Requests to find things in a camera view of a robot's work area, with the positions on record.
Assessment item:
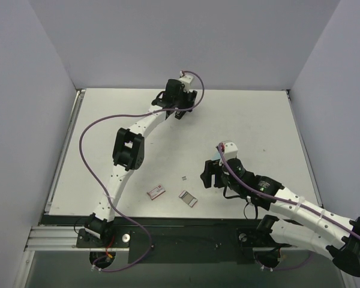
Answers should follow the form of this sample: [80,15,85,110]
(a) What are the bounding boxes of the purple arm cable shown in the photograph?
[217,145,360,272]
[79,70,205,273]

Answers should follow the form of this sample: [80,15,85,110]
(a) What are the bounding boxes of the aluminium frame rail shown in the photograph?
[23,225,82,251]

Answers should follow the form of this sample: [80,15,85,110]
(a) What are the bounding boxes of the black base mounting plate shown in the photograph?
[41,215,303,266]

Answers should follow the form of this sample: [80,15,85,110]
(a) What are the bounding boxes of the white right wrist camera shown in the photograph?
[217,140,238,166]

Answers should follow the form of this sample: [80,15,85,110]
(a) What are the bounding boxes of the light blue white stapler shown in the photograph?
[212,151,221,160]

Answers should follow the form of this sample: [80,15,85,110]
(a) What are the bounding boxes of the red white staple box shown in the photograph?
[147,185,166,200]

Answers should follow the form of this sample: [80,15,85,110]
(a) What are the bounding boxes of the black stapler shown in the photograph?
[175,111,185,119]

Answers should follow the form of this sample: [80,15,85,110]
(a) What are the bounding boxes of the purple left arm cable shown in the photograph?
[79,70,205,273]

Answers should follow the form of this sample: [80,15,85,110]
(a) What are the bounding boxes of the black looped cable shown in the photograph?
[223,185,260,221]

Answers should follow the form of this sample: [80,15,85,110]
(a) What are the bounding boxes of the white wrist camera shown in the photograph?
[217,140,238,166]
[178,71,194,92]

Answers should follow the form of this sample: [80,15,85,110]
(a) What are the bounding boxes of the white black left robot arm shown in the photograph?
[85,74,197,247]

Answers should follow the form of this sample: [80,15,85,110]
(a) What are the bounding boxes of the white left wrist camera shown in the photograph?
[178,71,194,92]

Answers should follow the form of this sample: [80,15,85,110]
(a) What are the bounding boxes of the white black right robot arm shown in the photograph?
[200,158,360,277]

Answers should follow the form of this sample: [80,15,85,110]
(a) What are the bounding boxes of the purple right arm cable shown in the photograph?
[217,145,360,272]

